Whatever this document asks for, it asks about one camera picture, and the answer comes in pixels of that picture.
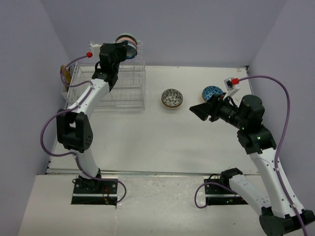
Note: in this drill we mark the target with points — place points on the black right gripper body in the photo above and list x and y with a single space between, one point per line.
223 109

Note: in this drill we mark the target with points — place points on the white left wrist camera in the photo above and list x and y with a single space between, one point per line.
94 50

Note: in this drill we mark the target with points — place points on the gold utensil in holder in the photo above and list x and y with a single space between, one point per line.
66 76

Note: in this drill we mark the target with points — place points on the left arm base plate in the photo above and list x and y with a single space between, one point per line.
94 192

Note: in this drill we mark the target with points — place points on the dark blue patterned bowl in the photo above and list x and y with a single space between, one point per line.
209 91

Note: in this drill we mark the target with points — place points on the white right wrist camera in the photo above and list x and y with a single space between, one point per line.
232 86

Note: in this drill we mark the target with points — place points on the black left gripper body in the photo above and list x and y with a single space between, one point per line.
120 53

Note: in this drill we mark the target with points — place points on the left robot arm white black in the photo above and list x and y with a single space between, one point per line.
74 131

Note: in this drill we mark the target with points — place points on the white wire dish rack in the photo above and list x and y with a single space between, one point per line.
129 90

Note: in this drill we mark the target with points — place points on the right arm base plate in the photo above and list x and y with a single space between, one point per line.
217 196

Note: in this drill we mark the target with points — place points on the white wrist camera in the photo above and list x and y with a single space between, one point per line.
94 50
232 86

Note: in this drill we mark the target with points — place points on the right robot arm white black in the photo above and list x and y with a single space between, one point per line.
279 210

